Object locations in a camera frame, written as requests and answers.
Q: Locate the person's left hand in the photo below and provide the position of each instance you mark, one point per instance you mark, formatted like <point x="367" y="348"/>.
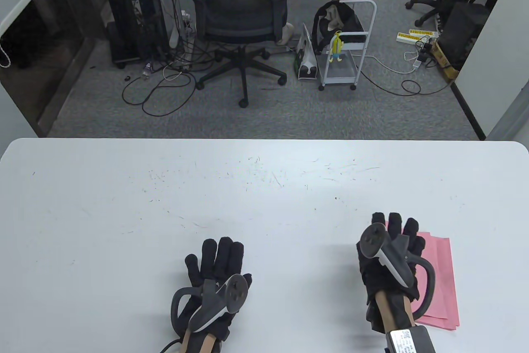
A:
<point x="219" y="258"/>

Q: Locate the person's right hand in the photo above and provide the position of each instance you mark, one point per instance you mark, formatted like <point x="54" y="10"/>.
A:
<point x="407" y="231"/>

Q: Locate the person's left forearm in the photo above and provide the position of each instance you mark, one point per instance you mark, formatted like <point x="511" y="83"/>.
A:
<point x="198" y="340"/>

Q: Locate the grey left hand controller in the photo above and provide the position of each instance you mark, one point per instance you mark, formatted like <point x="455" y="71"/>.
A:
<point x="231" y="291"/>

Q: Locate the cardboard box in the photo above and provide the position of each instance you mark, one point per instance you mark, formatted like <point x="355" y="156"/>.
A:
<point x="448" y="70"/>

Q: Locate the white rolling cart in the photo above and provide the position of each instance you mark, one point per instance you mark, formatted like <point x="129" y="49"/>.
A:
<point x="341" y="76"/>

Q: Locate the white yellow power strip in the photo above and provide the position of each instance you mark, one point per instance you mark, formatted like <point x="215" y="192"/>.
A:
<point x="407" y="38"/>
<point x="423" y="33"/>

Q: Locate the yellow hanging toy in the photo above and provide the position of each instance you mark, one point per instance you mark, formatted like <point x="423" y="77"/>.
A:
<point x="337" y="49"/>

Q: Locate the white green shopping bag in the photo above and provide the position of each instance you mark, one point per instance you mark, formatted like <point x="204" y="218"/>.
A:
<point x="306" y="59"/>

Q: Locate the clear plastic bottle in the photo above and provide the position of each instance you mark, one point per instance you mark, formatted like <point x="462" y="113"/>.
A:
<point x="147" y="70"/>

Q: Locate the black backpack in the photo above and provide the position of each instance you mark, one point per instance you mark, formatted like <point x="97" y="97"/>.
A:
<point x="463" y="30"/>

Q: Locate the black bag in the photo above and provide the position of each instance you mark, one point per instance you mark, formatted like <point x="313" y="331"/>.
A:
<point x="318" y="26"/>

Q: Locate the black computer tower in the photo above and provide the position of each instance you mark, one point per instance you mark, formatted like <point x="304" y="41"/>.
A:
<point x="124" y="26"/>

